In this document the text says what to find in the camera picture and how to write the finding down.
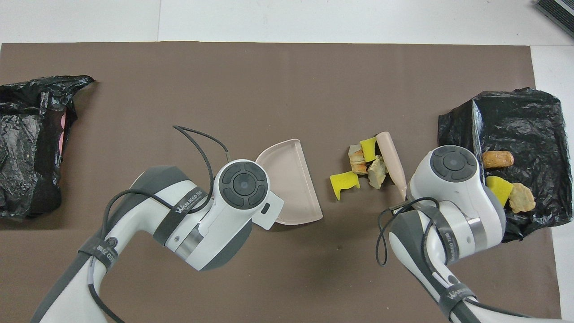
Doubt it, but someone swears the beige grey foam chunk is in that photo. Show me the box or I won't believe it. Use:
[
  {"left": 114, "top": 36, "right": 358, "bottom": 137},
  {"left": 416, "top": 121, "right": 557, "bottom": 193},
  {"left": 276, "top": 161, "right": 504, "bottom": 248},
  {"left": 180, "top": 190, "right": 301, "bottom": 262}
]
[{"left": 367, "top": 155, "right": 388, "bottom": 189}]

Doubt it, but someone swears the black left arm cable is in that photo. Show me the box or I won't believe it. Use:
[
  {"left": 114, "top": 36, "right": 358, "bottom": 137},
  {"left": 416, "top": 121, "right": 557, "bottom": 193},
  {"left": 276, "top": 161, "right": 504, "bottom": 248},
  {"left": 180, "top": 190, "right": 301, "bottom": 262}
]
[{"left": 87, "top": 125, "right": 231, "bottom": 323}]

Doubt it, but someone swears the small yellow sponge piece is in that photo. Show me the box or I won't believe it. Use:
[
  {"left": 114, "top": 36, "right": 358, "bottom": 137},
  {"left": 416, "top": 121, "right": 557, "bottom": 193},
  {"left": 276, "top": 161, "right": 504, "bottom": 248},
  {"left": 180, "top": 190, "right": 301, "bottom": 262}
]
[{"left": 360, "top": 137, "right": 379, "bottom": 163}]

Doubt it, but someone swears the notched yellow sponge piece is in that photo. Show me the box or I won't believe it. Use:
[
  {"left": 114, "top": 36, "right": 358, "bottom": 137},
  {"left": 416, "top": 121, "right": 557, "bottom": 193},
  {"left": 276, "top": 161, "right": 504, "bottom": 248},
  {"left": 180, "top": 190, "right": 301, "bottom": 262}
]
[{"left": 330, "top": 171, "right": 361, "bottom": 201}]

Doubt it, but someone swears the brown bread roll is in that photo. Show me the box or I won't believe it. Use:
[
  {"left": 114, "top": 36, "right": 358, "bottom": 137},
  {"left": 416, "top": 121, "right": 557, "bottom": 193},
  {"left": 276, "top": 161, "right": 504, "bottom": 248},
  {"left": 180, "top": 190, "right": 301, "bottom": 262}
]
[{"left": 482, "top": 150, "right": 515, "bottom": 169}]

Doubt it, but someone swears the yellow sponge chunk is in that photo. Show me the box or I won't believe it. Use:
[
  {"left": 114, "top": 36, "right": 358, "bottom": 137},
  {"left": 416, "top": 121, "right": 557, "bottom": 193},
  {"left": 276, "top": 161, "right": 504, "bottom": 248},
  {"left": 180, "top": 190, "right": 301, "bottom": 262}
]
[{"left": 486, "top": 176, "right": 514, "bottom": 207}]

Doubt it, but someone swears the orange white bread slice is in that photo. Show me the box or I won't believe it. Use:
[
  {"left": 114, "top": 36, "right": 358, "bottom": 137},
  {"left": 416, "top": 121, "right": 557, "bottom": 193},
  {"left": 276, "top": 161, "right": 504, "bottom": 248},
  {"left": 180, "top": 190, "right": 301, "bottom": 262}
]
[{"left": 348, "top": 144, "right": 368, "bottom": 175}]

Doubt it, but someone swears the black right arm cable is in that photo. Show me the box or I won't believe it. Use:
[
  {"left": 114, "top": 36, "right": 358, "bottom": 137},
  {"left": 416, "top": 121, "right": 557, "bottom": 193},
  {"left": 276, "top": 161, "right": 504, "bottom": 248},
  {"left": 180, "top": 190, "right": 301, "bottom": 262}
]
[{"left": 376, "top": 197, "right": 534, "bottom": 319}]

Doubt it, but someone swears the pale beige bread piece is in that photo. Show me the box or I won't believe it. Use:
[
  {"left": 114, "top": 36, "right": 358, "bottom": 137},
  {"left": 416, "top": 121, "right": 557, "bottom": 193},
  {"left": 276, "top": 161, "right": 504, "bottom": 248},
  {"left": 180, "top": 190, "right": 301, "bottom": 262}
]
[{"left": 509, "top": 182, "right": 536, "bottom": 214}]

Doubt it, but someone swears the pink bin with black bag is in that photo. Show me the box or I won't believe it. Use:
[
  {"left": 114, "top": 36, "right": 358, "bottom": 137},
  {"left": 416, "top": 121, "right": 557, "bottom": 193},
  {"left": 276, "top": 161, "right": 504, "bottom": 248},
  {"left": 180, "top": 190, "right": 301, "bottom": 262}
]
[{"left": 0, "top": 75, "right": 96, "bottom": 221}]

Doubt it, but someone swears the dark ribbed device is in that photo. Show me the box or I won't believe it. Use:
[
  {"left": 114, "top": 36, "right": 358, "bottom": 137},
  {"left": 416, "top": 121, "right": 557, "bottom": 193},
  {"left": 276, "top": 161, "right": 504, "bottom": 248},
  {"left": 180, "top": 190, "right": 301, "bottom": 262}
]
[{"left": 536, "top": 0, "right": 574, "bottom": 39}]

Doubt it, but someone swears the beige brush with black bristles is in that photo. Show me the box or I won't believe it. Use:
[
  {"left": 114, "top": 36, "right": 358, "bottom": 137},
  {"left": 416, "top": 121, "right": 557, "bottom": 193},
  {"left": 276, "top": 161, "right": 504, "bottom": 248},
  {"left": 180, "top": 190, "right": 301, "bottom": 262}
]
[{"left": 376, "top": 131, "right": 408, "bottom": 200}]

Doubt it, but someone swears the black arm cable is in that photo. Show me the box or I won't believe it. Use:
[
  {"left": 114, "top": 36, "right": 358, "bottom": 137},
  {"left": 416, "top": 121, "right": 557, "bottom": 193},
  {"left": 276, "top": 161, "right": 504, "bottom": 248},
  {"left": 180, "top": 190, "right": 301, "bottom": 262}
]
[
  {"left": 87, "top": 125, "right": 231, "bottom": 323},
  {"left": 376, "top": 197, "right": 534, "bottom": 319}
]

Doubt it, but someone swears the beige plastic dustpan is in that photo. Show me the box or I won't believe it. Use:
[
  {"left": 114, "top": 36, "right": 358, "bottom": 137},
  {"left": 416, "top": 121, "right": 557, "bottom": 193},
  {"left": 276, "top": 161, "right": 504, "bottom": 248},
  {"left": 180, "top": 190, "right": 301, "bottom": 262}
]
[{"left": 256, "top": 139, "right": 324, "bottom": 225}]

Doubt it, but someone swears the brown table mat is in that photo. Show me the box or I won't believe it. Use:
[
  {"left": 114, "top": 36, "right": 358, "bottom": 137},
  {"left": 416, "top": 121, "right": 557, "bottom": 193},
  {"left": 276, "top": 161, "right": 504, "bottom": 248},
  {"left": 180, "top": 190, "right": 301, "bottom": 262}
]
[{"left": 0, "top": 42, "right": 562, "bottom": 323}]

